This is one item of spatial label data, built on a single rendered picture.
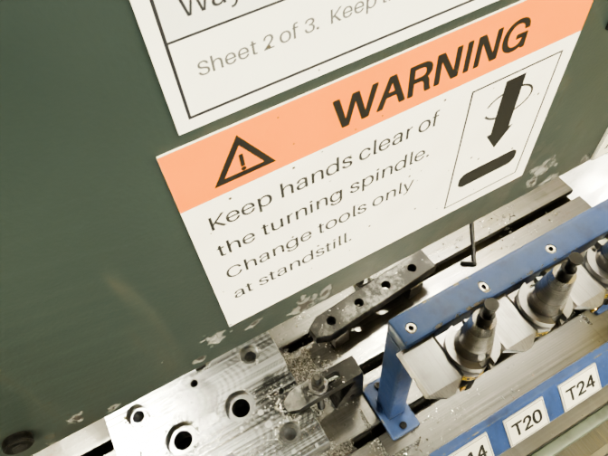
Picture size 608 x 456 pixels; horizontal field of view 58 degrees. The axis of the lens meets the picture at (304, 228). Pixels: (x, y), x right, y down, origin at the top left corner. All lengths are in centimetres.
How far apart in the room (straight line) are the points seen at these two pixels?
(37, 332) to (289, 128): 10
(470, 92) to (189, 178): 10
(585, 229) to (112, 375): 67
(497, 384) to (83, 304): 89
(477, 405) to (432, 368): 34
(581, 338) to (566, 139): 83
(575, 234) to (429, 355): 26
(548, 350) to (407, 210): 86
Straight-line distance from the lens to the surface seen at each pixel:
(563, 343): 109
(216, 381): 92
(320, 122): 17
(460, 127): 21
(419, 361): 67
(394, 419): 97
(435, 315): 69
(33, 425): 25
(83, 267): 17
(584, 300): 76
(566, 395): 101
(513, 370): 104
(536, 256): 76
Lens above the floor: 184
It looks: 55 degrees down
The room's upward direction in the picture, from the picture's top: 7 degrees counter-clockwise
